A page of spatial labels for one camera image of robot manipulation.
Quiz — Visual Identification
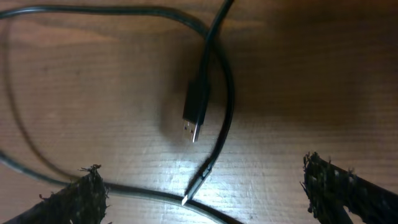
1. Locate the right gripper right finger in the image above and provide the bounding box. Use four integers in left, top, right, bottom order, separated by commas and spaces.
301, 152, 397, 224

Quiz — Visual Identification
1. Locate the black USB cable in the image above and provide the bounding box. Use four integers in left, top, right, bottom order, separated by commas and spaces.
0, 0, 243, 224

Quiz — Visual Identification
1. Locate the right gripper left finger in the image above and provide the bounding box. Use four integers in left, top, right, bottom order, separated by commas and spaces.
6, 164, 109, 224

